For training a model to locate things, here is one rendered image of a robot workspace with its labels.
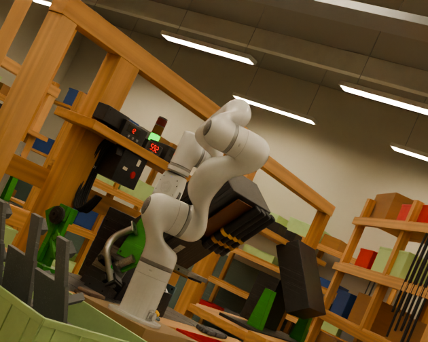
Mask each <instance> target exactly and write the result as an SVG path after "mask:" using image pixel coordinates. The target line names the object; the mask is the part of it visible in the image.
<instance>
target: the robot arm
mask: <svg viewBox="0 0 428 342"><path fill-rule="evenodd" d="M250 119H251V108H250V106H249V104H248V103H247V102H246V101H245V100H243V99H234V100H231V101H230V102H228V103H226V104H225V105H224V106H223V107H222V108H221V109H219V110H218V111H217V112H216V113H214V114H213V115H212V116H211V117H210V118H208V119H207V120H206V121H205V122H204V123H203V124H202V125H201V126H199V127H198V129H197V130H196V132H195V133H193V132H190V131H185V132H184V133H183V136H182V137H181V140H180V142H179V144H178V146H177V148H176V150H175V153H174V155H173V157H172V159H171V162H170V164H169V165H168V169H170V170H167V171H165V172H164V173H163V175H162V176H161V177H160V179H159V181H158V182H157V184H156V186H155V188H154V191H153V193H154V194H152V195H150V196H149V197H148V198H147V199H146V200H145V201H144V203H143V205H142V207H141V218H142V221H143V226H144V229H145V238H146V239H145V247H144V249H143V253H142V255H141V258H140V259H139V262H138V264H137V267H136V269H135V272H134V273H133V275H132V278H131V280H130V283H129V285H128V288H127V289H126V292H125V294H124V297H123V299H122V302H121V303H120V306H118V305H114V304H109V305H108V308H110V309H111V310H112V311H114V312H116V313H117V314H120V315H121V316H124V317H126V318H128V319H130V320H133V321H135V322H138V323H140V324H143V325H146V326H149V327H152V328H157V329H160V327H161V325H160V324H159V323H157V322H155V320H156V318H157V314H156V310H157V308H158V305H159V303H160V300H161V298H162V295H163V294H164V291H165V288H166V286H167V284H168V281H169V279H170V277H171V274H172V272H173V270H174V268H175V265H176V262H177V255H176V254H175V252H174V251H173V250H172V248H171V247H170V246H169V245H168V244H167V243H166V242H165V241H164V237H163V233H164V232H165V233H168V234H170V235H173V236H175V237H176V238H179V239H181V240H184V241H187V242H195V241H197V240H199V239H200V238H201V237H202V236H203V235H204V233H205V231H206V229H207V222H208V214H209V206H210V204H211V200H212V199H213V197H214V196H215V194H216V193H217V192H218V191H219V190H220V189H221V187H222V186H223V185H224V184H225V182H227V181H228V180H230V179H231V178H234V177H237V176H242V175H246V174H251V173H252V172H255V171H257V170H259V169H260V168H261V167H262V166H263V165H264V164H265V163H266V162H267V160H268V157H269V154H270V149H269V146H268V143H267V142H266V141H265V140H264V139H263V138H262V137H261V136H258V135H257V134H255V133H253V132H251V131H250V130H248V129H246V128H245V126H246V125H247V124H248V123H249V121H250ZM224 154H226V155H225V156H223V155H224ZM193 167H195V168H197V169H196V171H195V172H194V173H193V175H192V177H191V179H190V180H189V183H188V195H189V198H190V201H191V202H192V204H193V205H189V204H187V203H184V202H182V201H180V199H181V196H182V195H183V191H184V189H185V185H186V182H187V180H186V178H185V177H188V176H189V175H190V172H191V171H192V168H193Z"/></svg>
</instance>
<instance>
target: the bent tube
mask: <svg viewBox="0 0 428 342"><path fill-rule="evenodd" d="M130 233H134V234H135V235H138V233H137V225H136V224H135V223H134V222H133V221H131V226H129V227H126V228H124V229H121V230H119V231H116V232H115V233H114V234H112V235H111V236H110V237H109V239H108V240H107V241H106V243H105V245H104V249H103V257H104V262H105V269H106V273H107V280H108V282H110V281H112V280H114V278H113V269H112V268H111V265H112V262H111V255H110V250H111V247H112V245H113V243H114V242H115V241H116V240H117V239H118V238H120V237H122V236H125V235H128V234H130Z"/></svg>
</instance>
